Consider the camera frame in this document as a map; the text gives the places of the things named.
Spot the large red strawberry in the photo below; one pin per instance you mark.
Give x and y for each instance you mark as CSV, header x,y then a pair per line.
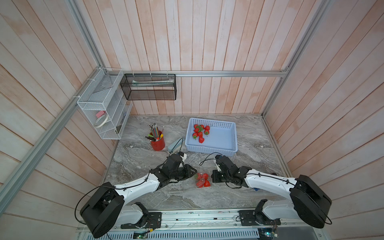
x,y
201,139

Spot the red metal pencil bucket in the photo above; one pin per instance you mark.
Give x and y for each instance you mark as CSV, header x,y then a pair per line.
x,y
160,144

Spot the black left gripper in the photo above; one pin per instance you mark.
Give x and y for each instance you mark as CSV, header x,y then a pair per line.
x,y
188,174

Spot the white wire mesh shelf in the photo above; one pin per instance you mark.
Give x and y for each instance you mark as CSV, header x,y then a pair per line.
x,y
104,93

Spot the pink sticky note pad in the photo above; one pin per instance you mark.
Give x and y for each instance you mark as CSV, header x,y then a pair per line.
x,y
99,114

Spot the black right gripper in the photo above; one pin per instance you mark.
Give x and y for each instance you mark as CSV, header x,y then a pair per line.
x,y
214,178

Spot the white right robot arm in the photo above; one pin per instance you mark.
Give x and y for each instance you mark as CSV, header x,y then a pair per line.
x,y
302,200

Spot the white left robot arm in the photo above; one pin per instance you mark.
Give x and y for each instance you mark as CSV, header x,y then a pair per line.
x,y
111,205

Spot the white tape roll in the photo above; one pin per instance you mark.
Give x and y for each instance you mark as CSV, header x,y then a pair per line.
x,y
101,121

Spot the black mesh wall basket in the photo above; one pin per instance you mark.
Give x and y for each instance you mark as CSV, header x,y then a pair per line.
x,y
149,87

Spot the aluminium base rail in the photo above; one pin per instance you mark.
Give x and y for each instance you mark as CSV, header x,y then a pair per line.
x,y
195,220

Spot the light blue perforated plastic basket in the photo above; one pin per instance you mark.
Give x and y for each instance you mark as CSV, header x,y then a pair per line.
x,y
222,137

